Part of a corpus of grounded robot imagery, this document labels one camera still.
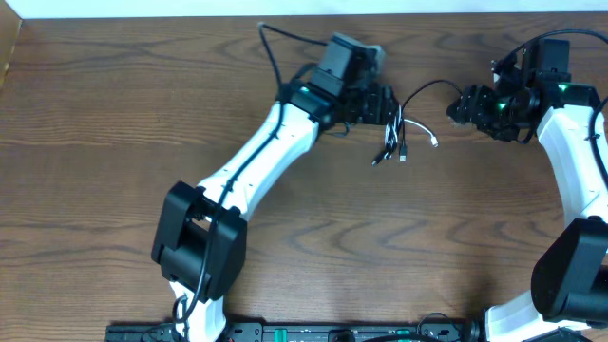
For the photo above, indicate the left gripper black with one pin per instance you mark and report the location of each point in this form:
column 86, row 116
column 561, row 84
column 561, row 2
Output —
column 380, row 105

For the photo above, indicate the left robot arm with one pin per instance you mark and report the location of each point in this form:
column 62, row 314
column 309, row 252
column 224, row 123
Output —
column 200, row 242

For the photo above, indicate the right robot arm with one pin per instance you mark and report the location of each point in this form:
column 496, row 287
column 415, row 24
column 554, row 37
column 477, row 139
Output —
column 534, row 96

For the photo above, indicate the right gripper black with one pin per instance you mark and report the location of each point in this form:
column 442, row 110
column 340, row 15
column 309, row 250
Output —
column 474, row 102

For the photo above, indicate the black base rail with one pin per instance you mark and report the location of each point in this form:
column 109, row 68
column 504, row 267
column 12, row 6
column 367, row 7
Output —
column 433, row 329

